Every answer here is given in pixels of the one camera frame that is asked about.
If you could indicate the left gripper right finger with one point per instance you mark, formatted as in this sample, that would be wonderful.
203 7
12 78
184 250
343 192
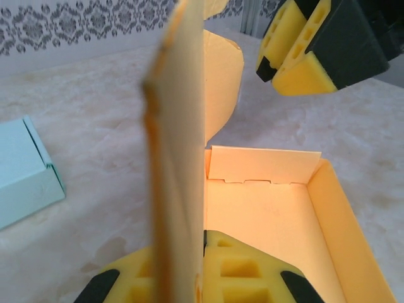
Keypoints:
252 274

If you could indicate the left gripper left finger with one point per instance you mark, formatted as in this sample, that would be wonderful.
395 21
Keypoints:
132 277

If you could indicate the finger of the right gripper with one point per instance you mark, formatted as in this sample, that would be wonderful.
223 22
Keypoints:
341 47
277 34

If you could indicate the orange paper box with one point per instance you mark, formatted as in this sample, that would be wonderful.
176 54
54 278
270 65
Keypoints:
176 126

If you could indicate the teal paper box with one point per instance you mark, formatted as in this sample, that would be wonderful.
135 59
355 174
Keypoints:
22 170

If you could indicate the aluminium frame post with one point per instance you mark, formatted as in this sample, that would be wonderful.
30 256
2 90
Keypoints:
249 15

